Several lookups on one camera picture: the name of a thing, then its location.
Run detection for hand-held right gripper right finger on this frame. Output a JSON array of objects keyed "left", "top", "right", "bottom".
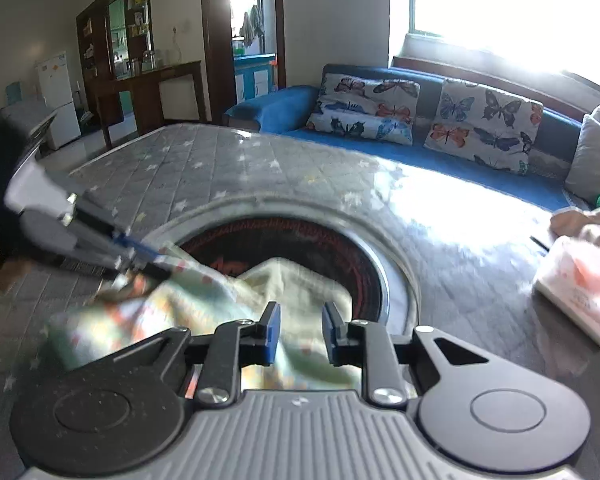
[{"left": 321, "top": 301, "right": 513, "bottom": 407}]

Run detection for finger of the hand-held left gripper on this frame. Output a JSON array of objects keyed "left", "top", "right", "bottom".
[
  {"left": 72, "top": 205, "right": 161, "bottom": 261},
  {"left": 55, "top": 241, "right": 173, "bottom": 283}
]

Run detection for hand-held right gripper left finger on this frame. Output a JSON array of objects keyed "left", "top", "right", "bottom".
[{"left": 97, "top": 301, "right": 282, "bottom": 407}]

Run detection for green printed baby shirt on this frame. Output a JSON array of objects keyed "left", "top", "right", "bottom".
[{"left": 47, "top": 242, "right": 366, "bottom": 391}]

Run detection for folded pink white clothes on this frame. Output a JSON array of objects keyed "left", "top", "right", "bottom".
[{"left": 532, "top": 235, "right": 600, "bottom": 348}]

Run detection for hanging clothes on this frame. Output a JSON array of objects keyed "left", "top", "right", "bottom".
[{"left": 240, "top": 5, "right": 266, "bottom": 48}]

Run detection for beige clothes pile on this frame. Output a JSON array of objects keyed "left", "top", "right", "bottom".
[{"left": 550, "top": 204, "right": 600, "bottom": 256}]

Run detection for person's left hand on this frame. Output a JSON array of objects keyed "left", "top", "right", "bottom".
[{"left": 0, "top": 222, "right": 33, "bottom": 293}]

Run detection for round table heater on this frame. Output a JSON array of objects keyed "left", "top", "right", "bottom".
[{"left": 145, "top": 195, "right": 421, "bottom": 356}]

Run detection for white refrigerator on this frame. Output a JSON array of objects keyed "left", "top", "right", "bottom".
[{"left": 35, "top": 51, "right": 82, "bottom": 151}]

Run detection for dark wooden cabinet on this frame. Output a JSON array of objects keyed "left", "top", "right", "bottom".
[{"left": 76, "top": 0, "right": 203, "bottom": 148}]

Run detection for blue sofa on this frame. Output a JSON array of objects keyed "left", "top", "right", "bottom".
[{"left": 222, "top": 63, "right": 600, "bottom": 213}]

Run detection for blue low cabinet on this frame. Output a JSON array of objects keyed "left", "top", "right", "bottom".
[{"left": 232, "top": 52, "right": 277, "bottom": 106}]

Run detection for large butterfly print cushion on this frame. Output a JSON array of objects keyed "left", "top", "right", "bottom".
[{"left": 424, "top": 79, "right": 545, "bottom": 177}]

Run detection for grey pillow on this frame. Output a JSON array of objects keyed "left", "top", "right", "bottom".
[{"left": 564, "top": 114, "right": 600, "bottom": 206}]

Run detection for window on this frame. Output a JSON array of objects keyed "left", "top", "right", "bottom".
[{"left": 409, "top": 0, "right": 600, "bottom": 96}]

